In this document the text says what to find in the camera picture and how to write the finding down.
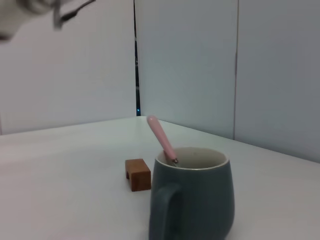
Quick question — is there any pink handled metal spoon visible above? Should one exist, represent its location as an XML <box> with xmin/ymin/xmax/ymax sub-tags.
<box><xmin>146</xmin><ymin>115</ymin><xmax>180</xmax><ymax>167</ymax></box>

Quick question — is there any grey ceramic mug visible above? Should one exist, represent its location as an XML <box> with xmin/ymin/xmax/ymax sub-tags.
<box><xmin>149</xmin><ymin>146</ymin><xmax>236</xmax><ymax>240</ymax></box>

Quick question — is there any arched wooden block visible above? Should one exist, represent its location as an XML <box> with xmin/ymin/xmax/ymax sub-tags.
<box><xmin>124</xmin><ymin>158</ymin><xmax>152</xmax><ymax>193</ymax></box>

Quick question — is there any left arm cable with connector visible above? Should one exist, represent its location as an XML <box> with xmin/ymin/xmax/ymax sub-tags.
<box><xmin>52</xmin><ymin>0</ymin><xmax>97</xmax><ymax>31</ymax></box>

